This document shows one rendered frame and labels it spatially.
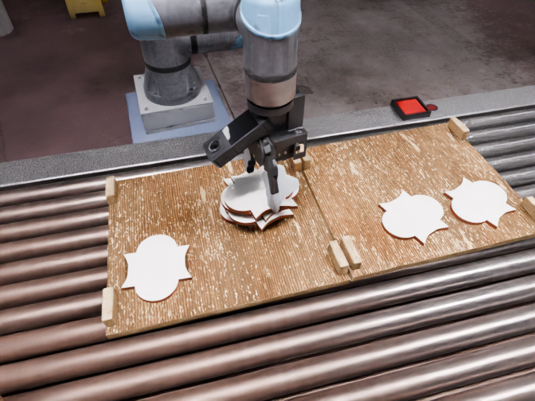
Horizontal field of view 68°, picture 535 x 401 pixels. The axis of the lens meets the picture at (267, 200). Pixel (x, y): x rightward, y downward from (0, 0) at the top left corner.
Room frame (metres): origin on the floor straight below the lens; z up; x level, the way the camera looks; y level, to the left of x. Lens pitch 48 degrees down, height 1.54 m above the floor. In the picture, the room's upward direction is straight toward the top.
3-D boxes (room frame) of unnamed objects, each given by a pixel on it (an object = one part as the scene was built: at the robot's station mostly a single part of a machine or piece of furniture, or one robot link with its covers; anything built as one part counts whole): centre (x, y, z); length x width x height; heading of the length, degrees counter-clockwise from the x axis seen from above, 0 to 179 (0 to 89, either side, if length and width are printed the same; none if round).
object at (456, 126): (0.76, -0.46, 0.95); 0.06 x 0.02 x 0.03; 15
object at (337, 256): (0.39, -0.12, 0.95); 0.06 x 0.02 x 0.03; 14
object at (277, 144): (0.52, -0.01, 1.14); 0.09 x 0.08 x 0.12; 116
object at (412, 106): (0.88, -0.38, 0.92); 0.06 x 0.06 x 0.01; 13
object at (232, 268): (0.48, 0.10, 0.93); 0.41 x 0.35 x 0.02; 104
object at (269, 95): (0.52, 0.00, 1.22); 0.08 x 0.08 x 0.05
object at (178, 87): (0.95, 0.26, 0.99); 0.15 x 0.15 x 0.10
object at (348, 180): (0.58, -0.30, 0.93); 0.41 x 0.35 x 0.02; 105
